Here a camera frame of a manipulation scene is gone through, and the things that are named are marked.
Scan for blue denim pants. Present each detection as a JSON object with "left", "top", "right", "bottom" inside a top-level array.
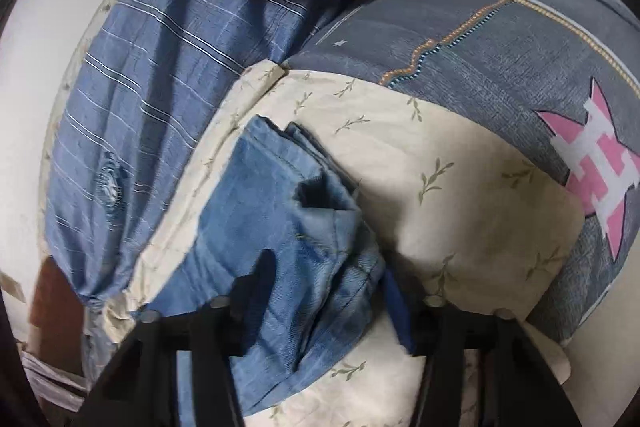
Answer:
[{"left": 145, "top": 114, "right": 388, "bottom": 427}]

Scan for grey patterned quilt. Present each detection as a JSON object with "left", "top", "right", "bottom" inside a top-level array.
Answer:
[{"left": 282, "top": 0, "right": 640, "bottom": 345}]

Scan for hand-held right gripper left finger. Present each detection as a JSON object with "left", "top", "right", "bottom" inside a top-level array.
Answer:
[{"left": 70, "top": 249, "right": 279, "bottom": 427}]

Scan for cream leaf-print blanket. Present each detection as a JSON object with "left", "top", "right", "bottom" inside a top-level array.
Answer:
[{"left": 82, "top": 59, "right": 586, "bottom": 427}]

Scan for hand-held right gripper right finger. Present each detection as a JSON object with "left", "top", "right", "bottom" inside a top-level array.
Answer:
[{"left": 382, "top": 274, "right": 583, "bottom": 427}]

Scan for blue plaid quilt with emblem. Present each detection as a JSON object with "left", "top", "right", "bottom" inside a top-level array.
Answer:
[{"left": 42, "top": 0, "right": 366, "bottom": 308}]

